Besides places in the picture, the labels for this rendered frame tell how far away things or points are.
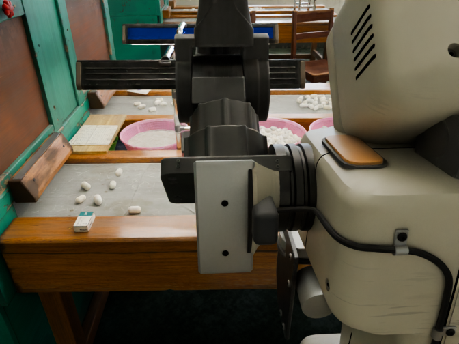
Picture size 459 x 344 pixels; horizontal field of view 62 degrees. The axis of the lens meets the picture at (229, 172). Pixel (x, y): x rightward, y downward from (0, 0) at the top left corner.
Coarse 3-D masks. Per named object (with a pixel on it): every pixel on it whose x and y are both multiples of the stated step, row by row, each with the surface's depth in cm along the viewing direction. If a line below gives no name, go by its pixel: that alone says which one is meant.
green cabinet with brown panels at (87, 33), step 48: (0, 0) 96; (48, 0) 125; (96, 0) 174; (0, 48) 98; (48, 48) 125; (96, 48) 173; (0, 96) 98; (48, 96) 122; (0, 144) 97; (0, 192) 95
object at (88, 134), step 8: (80, 128) 146; (88, 128) 145; (96, 128) 145; (104, 128) 145; (112, 128) 145; (80, 136) 140; (88, 136) 140; (96, 136) 140; (104, 136) 140; (112, 136) 140; (72, 144) 134; (80, 144) 134; (88, 144) 134; (96, 144) 134; (104, 144) 134
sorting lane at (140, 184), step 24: (72, 168) 127; (96, 168) 127; (120, 168) 127; (144, 168) 127; (48, 192) 115; (72, 192) 115; (96, 192) 115; (120, 192) 115; (144, 192) 115; (24, 216) 104; (48, 216) 104; (72, 216) 104
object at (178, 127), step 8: (168, 48) 111; (168, 56) 104; (160, 64) 103; (168, 64) 103; (176, 104) 126; (176, 112) 127; (176, 120) 128; (176, 128) 130; (184, 128) 130; (176, 136) 132; (176, 144) 133
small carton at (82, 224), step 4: (80, 212) 99; (84, 212) 99; (88, 212) 99; (92, 212) 99; (80, 216) 97; (84, 216) 97; (88, 216) 97; (92, 216) 98; (76, 220) 96; (80, 220) 96; (84, 220) 96; (88, 220) 96; (92, 220) 98; (76, 224) 94; (80, 224) 94; (84, 224) 94; (88, 224) 95; (76, 228) 94; (80, 228) 94; (84, 228) 94; (88, 228) 95
